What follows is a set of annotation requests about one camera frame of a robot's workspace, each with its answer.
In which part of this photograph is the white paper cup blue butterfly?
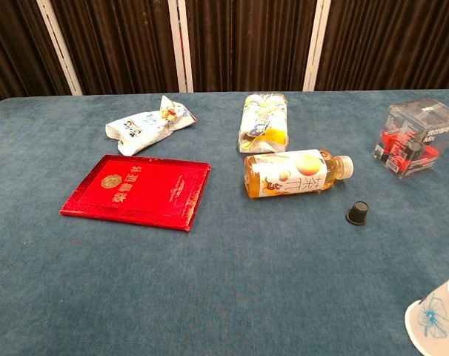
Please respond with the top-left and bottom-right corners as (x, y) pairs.
(404, 274), (449, 356)

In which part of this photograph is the orange tea drink bottle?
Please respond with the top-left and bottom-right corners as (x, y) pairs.
(243, 148), (355, 200)

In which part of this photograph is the small black cap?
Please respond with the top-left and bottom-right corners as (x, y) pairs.
(345, 200), (370, 226)

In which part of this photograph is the white yellow tissue pack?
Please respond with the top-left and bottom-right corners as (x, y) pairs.
(237, 92), (289, 154)

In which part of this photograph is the red certificate folder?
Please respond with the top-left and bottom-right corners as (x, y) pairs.
(59, 154), (212, 233)

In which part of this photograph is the crumpled white snack bag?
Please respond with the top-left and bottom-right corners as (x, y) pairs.
(105, 94), (198, 156)

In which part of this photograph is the blue table cloth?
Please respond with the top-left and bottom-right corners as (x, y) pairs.
(0, 88), (449, 356)

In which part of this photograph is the clear plastic box red toy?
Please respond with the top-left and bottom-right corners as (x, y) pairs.
(370, 97), (449, 180)

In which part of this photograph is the white screen frame post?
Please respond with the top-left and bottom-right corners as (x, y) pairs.
(167, 0), (194, 93)
(36, 0), (84, 96)
(302, 0), (332, 92)

